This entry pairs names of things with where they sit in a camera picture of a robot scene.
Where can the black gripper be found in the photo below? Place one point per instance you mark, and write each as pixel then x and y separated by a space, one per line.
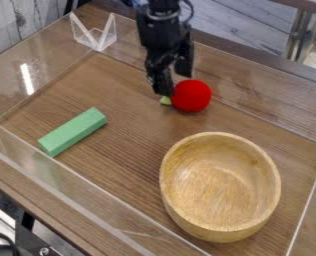
pixel 162 56

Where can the red plush strawberry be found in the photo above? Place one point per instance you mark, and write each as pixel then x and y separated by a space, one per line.
pixel 192 96

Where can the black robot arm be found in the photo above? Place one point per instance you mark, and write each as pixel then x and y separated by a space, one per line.
pixel 165 35

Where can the green rectangular block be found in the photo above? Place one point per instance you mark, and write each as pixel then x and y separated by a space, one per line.
pixel 71 132

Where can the wooden bowl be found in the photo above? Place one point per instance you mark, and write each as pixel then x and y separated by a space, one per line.
pixel 220 186

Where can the black table leg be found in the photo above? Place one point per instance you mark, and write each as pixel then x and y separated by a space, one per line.
pixel 30 245

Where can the clear acrylic corner bracket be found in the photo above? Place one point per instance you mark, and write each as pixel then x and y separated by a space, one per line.
pixel 98 39

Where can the clear acrylic tray wall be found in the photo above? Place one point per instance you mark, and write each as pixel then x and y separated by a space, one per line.
pixel 102 225

